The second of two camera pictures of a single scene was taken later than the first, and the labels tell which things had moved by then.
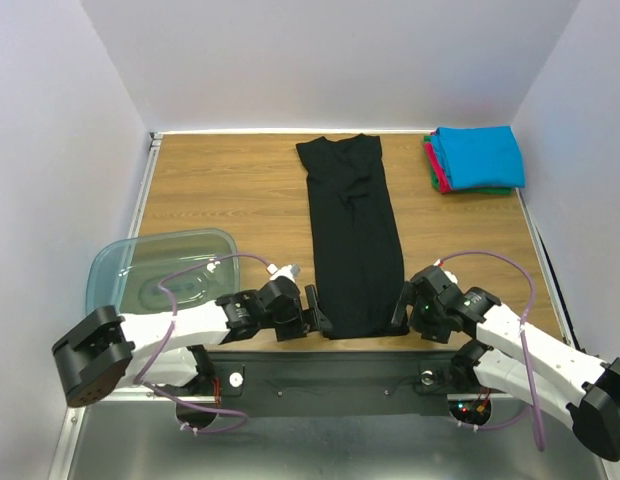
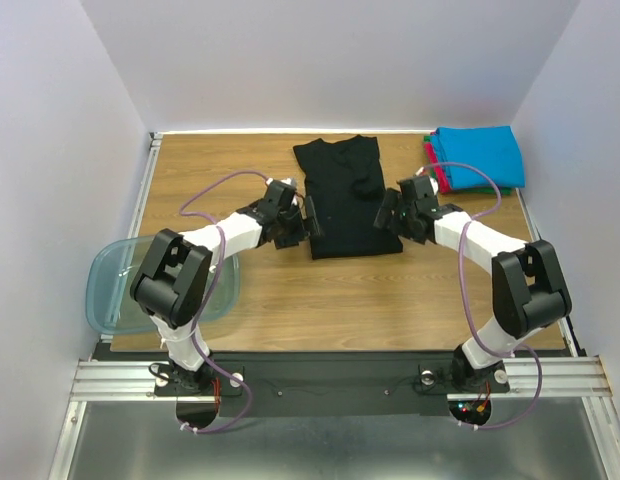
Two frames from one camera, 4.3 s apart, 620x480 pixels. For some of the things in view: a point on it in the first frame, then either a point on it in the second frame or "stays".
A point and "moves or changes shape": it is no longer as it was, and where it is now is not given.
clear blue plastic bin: x=126 y=272 stays
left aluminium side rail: x=156 y=139 stays
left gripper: x=300 y=327 → x=302 y=233
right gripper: x=405 y=306 → x=393 y=212
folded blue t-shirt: x=479 y=156 stays
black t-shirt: x=358 y=260 moves or changes shape
